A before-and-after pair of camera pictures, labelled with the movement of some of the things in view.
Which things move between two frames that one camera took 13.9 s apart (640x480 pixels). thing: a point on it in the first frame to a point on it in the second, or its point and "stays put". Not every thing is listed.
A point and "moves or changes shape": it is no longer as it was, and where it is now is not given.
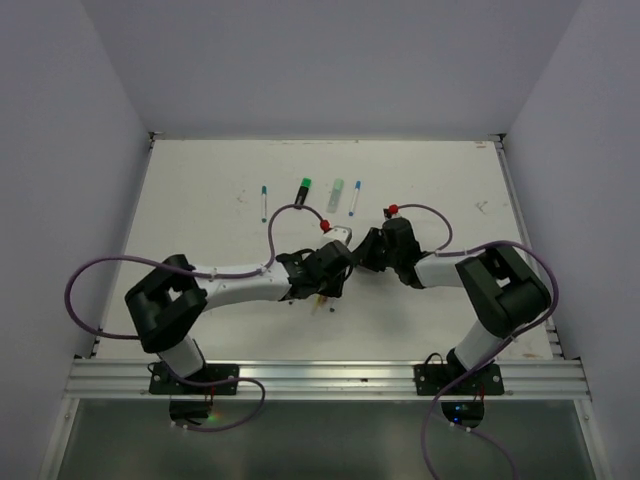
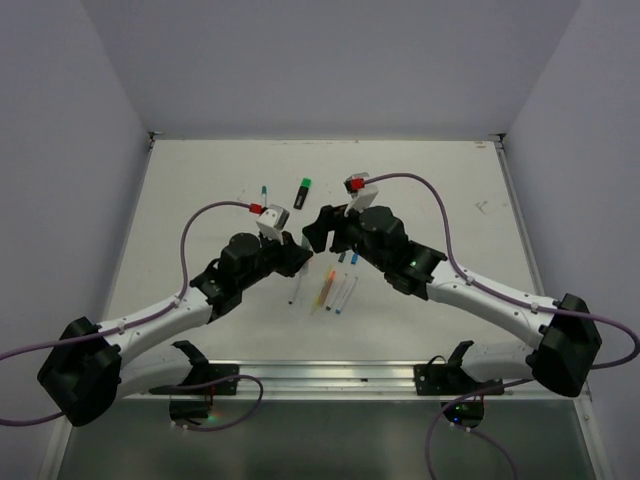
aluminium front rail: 322,380 stays put
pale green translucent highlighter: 336,191 moves or changes shape
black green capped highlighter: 305,185 stays put
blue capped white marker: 356,192 moves or changes shape
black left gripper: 336,287 to 292,255
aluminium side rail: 503,148 stays put
